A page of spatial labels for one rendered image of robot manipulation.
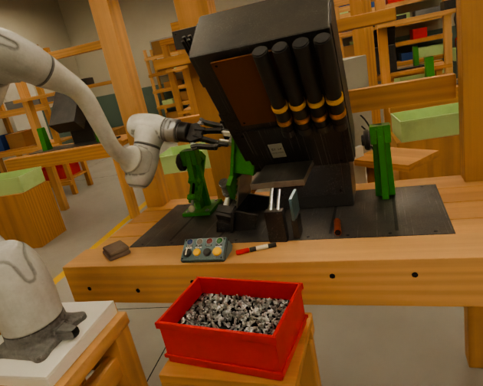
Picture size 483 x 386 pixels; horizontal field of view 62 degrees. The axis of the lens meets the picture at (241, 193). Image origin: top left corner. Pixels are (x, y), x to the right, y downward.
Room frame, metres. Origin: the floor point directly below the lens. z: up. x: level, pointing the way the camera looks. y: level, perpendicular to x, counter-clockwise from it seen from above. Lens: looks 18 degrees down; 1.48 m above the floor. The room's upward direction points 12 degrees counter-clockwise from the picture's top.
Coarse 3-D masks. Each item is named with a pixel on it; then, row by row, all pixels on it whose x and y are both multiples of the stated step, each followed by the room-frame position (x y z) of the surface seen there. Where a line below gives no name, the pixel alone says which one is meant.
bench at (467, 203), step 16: (448, 176) 1.51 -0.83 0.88; (256, 192) 1.80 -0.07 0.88; (448, 192) 1.36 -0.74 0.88; (464, 192) 1.33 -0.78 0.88; (480, 192) 1.30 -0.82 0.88; (160, 208) 1.86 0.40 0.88; (448, 208) 1.23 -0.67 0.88; (464, 208) 1.20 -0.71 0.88; (480, 208) 1.18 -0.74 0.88; (128, 224) 1.72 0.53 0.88; (144, 224) 1.68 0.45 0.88; (464, 224) 1.10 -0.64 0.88; (480, 224) 1.08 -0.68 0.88; (112, 240) 1.56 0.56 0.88; (128, 240) 1.53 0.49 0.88; (480, 320) 1.40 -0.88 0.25; (480, 336) 1.40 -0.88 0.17; (480, 352) 1.40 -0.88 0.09
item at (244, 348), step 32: (192, 288) 1.00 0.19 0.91; (224, 288) 1.00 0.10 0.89; (256, 288) 0.95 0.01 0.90; (288, 288) 0.91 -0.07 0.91; (160, 320) 0.86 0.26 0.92; (192, 320) 0.89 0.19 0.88; (224, 320) 0.86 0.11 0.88; (256, 320) 0.83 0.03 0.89; (288, 320) 0.80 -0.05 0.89; (192, 352) 0.82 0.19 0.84; (224, 352) 0.78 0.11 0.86; (256, 352) 0.74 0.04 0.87; (288, 352) 0.77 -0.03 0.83
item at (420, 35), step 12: (396, 0) 9.89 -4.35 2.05; (408, 0) 9.77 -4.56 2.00; (420, 0) 9.66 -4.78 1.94; (408, 12) 9.82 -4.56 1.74; (420, 12) 9.76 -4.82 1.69; (432, 12) 9.69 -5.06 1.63; (408, 24) 9.74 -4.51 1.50; (420, 36) 9.75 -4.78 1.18; (432, 36) 9.64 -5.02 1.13; (420, 48) 9.74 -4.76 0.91; (432, 48) 9.68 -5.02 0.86; (408, 60) 9.82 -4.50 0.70; (420, 60) 9.68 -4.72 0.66; (444, 72) 9.62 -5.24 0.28
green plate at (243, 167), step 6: (234, 144) 1.33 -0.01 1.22; (234, 150) 1.34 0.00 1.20; (234, 156) 1.34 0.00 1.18; (240, 156) 1.34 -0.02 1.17; (234, 162) 1.34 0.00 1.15; (240, 162) 1.34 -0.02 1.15; (246, 162) 1.34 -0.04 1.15; (234, 168) 1.35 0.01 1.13; (240, 168) 1.34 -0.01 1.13; (246, 168) 1.34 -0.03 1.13; (252, 168) 1.33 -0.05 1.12; (234, 174) 1.36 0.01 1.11; (246, 174) 1.34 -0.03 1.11; (252, 174) 1.33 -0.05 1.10
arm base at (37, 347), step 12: (72, 312) 1.00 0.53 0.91; (84, 312) 1.00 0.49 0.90; (60, 324) 0.92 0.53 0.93; (72, 324) 0.95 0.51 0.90; (36, 336) 0.88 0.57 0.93; (48, 336) 0.90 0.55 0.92; (60, 336) 0.90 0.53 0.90; (72, 336) 0.89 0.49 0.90; (0, 348) 0.91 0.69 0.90; (12, 348) 0.88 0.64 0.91; (24, 348) 0.87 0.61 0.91; (36, 348) 0.87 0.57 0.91; (48, 348) 0.87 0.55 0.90; (36, 360) 0.84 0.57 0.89
